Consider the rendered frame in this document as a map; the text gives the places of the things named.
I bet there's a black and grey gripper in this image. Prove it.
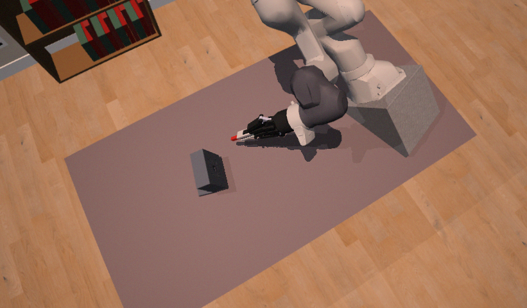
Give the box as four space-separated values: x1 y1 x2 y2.
237 109 294 141

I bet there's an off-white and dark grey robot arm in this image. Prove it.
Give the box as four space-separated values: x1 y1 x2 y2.
251 0 406 146

